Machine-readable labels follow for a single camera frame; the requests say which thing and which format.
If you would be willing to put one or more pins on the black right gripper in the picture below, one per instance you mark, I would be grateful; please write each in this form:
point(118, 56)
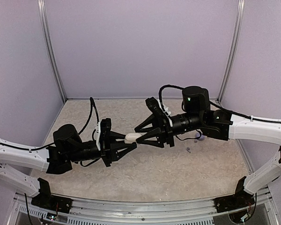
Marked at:
point(165, 134)

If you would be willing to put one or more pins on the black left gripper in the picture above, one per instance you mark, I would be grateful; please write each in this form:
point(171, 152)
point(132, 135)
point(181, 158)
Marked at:
point(105, 154)

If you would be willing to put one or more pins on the white earbud charging case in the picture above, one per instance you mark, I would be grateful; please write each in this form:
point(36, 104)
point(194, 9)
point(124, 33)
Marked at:
point(132, 137)

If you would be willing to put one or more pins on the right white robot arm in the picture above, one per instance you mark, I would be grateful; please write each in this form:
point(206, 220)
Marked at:
point(224, 124)

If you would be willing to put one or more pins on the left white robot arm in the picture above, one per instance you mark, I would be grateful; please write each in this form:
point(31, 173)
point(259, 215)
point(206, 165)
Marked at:
point(57, 158)

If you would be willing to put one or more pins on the purple round earbud case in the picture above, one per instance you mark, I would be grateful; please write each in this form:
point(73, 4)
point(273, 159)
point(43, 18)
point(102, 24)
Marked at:
point(199, 137)

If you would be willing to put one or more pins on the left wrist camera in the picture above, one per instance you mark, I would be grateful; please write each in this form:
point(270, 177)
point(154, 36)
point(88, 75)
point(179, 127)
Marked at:
point(103, 128)

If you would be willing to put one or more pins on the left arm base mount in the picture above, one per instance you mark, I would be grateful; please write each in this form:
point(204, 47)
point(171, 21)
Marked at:
point(46, 200)

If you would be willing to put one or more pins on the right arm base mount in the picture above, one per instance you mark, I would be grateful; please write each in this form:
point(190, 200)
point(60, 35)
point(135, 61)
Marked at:
point(235, 201)

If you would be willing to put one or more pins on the front aluminium rail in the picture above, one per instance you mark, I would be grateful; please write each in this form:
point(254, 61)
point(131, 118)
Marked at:
point(99, 212)

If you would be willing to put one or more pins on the right aluminium frame post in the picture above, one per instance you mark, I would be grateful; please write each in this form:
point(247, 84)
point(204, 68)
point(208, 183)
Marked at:
point(232, 50)

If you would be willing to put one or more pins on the aluminium frame post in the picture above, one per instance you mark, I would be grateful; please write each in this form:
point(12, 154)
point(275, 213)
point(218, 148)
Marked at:
point(232, 50)
point(50, 50)

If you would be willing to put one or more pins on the left aluminium frame post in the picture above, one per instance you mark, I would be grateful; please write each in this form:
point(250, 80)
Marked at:
point(50, 50)

